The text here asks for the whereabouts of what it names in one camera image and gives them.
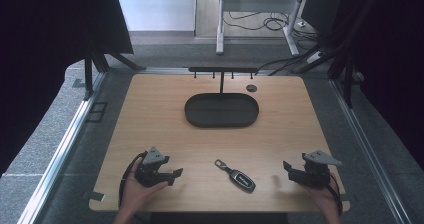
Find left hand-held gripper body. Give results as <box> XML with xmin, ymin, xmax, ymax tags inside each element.
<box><xmin>134</xmin><ymin>146</ymin><xmax>171</xmax><ymax>188</ymax></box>

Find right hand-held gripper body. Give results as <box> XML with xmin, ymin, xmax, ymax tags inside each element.
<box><xmin>300</xmin><ymin>149</ymin><xmax>343</xmax><ymax>189</ymax></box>

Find black car key fob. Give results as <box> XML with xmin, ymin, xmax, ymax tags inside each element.
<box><xmin>214</xmin><ymin>159</ymin><xmax>257</xmax><ymax>194</ymax></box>

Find black key stand with tray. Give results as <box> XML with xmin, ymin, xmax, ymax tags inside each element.
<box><xmin>183</xmin><ymin>66</ymin><xmax>260</xmax><ymax>129</ymax></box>

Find person's left hand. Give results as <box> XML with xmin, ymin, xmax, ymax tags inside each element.
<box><xmin>120</xmin><ymin>159</ymin><xmax>170</xmax><ymax>216</ymax></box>

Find person's right hand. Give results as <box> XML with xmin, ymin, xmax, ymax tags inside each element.
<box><xmin>301</xmin><ymin>173</ymin><xmax>342</xmax><ymax>218</ymax></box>

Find black metal stand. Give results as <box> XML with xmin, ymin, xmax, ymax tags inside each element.
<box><xmin>82</xmin><ymin>43</ymin><xmax>147</xmax><ymax>101</ymax></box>
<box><xmin>293</xmin><ymin>3</ymin><xmax>366</xmax><ymax>109</ymax></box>

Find white power strip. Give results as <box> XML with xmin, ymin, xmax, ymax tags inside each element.
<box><xmin>305</xmin><ymin>51</ymin><xmax>323</xmax><ymax>64</ymax></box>

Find black curtain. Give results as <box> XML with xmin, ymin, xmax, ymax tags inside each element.
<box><xmin>328</xmin><ymin>0</ymin><xmax>424</xmax><ymax>172</ymax></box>
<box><xmin>0</xmin><ymin>0</ymin><xmax>135</xmax><ymax>177</ymax></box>

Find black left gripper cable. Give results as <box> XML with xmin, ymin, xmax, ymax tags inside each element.
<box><xmin>117</xmin><ymin>151</ymin><xmax>148</xmax><ymax>209</ymax></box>

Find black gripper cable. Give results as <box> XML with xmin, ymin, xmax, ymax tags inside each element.
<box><xmin>328</xmin><ymin>172</ymin><xmax>344</xmax><ymax>217</ymax></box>
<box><xmin>117</xmin><ymin>151</ymin><xmax>148</xmax><ymax>209</ymax></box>

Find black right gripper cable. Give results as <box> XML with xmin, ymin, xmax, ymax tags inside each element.
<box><xmin>328</xmin><ymin>172</ymin><xmax>344</xmax><ymax>217</ymax></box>

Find aluminium floor rail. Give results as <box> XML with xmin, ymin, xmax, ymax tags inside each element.
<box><xmin>17</xmin><ymin>71</ymin><xmax>108</xmax><ymax>224</ymax></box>
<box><xmin>329</xmin><ymin>78</ymin><xmax>415</xmax><ymax>224</ymax></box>

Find black rectangular floor frame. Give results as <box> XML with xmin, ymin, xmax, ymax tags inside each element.
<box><xmin>86</xmin><ymin>101</ymin><xmax>109</xmax><ymax>124</ymax></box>

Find black floor cables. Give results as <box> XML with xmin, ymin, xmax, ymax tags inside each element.
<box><xmin>222</xmin><ymin>0</ymin><xmax>334</xmax><ymax>77</ymax></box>

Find white metal desk frame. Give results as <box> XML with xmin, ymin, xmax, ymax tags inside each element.
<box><xmin>215</xmin><ymin>0</ymin><xmax>307</xmax><ymax>57</ymax></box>

